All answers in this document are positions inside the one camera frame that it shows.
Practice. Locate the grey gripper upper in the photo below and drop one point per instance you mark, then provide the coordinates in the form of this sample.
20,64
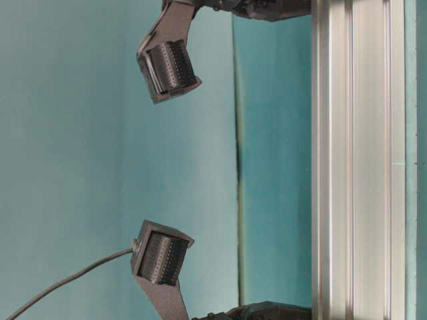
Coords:
162,55

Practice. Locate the dark gripper finger gripping rail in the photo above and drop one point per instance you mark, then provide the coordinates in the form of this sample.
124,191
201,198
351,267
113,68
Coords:
266,310
265,10

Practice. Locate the grey gripper lower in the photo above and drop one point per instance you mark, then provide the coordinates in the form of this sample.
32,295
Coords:
158,255

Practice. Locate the silver aluminium extrusion rail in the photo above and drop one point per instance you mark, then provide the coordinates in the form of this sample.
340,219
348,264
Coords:
364,160

